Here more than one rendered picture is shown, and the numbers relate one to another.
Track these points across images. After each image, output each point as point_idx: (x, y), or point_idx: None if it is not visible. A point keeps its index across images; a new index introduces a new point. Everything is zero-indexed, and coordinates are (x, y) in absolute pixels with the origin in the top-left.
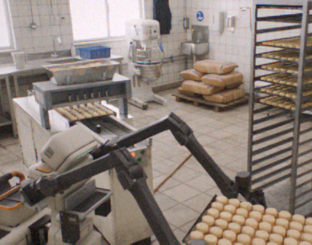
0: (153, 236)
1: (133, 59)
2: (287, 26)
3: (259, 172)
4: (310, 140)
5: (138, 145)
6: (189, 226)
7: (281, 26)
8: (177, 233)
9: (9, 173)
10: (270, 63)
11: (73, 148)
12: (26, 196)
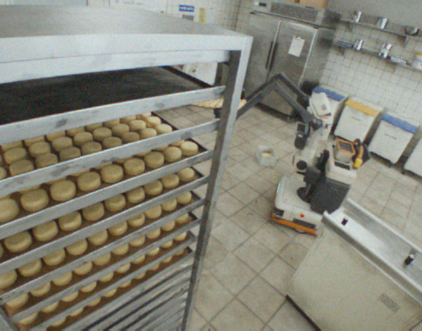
0: (286, 309)
1: None
2: (75, 160)
3: (169, 327)
4: None
5: None
6: (253, 327)
7: (112, 147)
8: (263, 313)
9: (361, 145)
10: (156, 223)
11: (312, 96)
12: None
